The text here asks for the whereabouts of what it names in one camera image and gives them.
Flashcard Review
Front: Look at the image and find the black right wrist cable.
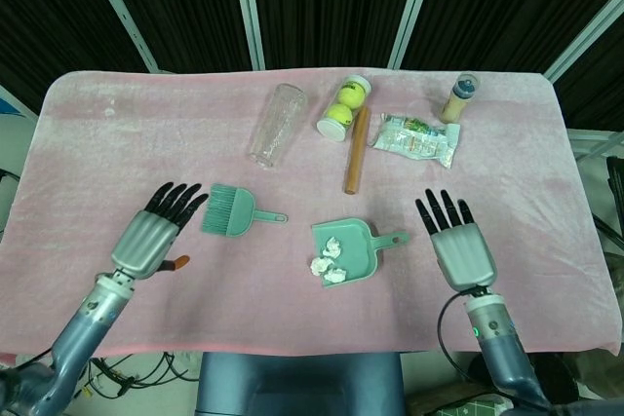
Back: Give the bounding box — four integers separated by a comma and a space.
437, 290, 494, 384

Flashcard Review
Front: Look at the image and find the green hand brush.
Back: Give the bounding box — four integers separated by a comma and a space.
201, 183, 289, 236

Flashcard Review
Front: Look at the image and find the white aluminium partition post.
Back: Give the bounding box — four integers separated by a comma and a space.
545, 0, 624, 84
389, 0, 443, 70
80, 0, 160, 74
228, 0, 267, 71
0, 84, 39, 121

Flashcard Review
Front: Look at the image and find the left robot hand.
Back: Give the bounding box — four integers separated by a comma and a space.
110, 181, 210, 282

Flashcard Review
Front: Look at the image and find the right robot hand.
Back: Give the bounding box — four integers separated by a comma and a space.
413, 187, 499, 293

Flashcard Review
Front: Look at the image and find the blue-grey robot torso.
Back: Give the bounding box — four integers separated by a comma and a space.
194, 351, 406, 416

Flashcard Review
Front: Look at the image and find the grey metal frame stand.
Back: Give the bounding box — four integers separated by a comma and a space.
567, 127, 624, 261

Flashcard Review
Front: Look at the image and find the clear tennis ball tube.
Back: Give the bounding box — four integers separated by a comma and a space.
316, 74, 374, 143

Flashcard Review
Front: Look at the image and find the yellow tennis ball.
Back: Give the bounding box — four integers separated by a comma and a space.
326, 102, 354, 128
338, 80, 368, 108

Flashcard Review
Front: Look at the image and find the pink table cloth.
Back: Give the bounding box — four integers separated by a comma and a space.
0, 67, 618, 357

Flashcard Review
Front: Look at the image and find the green dustpan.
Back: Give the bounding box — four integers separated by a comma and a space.
310, 217, 410, 286

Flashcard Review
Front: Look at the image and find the beige bottle with blue cap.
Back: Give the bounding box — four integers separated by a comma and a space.
438, 72, 480, 124

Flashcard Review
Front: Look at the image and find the clear textured glass tumbler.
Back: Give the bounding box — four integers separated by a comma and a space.
248, 83, 309, 166

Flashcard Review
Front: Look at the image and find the black floor cable bundle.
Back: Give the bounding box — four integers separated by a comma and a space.
72, 351, 202, 405

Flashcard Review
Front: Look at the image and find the wooden rolling pin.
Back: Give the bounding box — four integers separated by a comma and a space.
343, 104, 372, 196

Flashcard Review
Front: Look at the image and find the white green snack packet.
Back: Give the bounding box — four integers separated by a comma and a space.
372, 112, 462, 169

